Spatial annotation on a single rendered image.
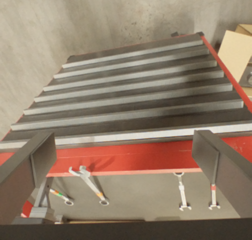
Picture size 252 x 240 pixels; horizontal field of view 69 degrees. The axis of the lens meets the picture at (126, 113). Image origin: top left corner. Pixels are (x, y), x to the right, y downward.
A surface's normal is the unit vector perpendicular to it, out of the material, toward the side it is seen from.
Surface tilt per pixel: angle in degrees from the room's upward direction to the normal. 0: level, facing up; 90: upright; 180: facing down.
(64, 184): 0
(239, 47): 42
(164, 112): 14
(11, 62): 0
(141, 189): 0
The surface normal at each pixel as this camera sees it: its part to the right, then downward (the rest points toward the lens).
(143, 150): -0.22, -0.76
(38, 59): -0.10, 0.63
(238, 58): -0.74, 0.41
